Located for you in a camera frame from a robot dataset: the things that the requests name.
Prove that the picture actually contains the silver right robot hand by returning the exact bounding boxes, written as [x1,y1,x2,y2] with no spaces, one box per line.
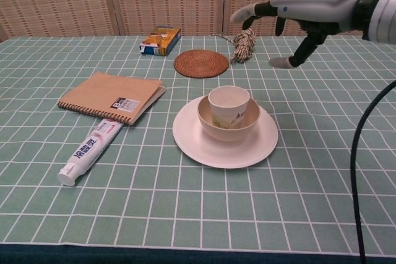
[231,0,372,69]

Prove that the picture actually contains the paper cup green flower print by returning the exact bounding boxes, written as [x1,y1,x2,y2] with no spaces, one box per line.
[207,87,251,130]

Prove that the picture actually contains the beige plastic bowl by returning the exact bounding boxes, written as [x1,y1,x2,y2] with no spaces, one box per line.
[197,94,260,142]

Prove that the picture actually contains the white paper plate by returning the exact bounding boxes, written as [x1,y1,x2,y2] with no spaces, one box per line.
[172,95,279,169]

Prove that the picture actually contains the round brown rattan coaster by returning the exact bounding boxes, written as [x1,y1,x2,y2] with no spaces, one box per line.
[173,49,230,79]

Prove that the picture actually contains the orange blue snack box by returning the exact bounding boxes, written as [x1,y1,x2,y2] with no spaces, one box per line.
[139,25,182,57]

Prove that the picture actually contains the kraft spiral notebook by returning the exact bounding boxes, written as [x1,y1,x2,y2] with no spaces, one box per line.
[56,71,167,127]

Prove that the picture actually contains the green grid tablecloth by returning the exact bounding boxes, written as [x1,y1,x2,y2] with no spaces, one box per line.
[0,35,396,251]

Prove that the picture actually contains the white pink toothpaste tube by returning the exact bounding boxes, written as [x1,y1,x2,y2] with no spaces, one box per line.
[57,117,124,187]

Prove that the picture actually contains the beige braided rope bundle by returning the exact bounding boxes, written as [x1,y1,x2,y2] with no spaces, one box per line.
[211,28,257,65]

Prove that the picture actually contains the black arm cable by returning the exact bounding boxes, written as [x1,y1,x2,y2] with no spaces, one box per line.
[350,80,396,264]

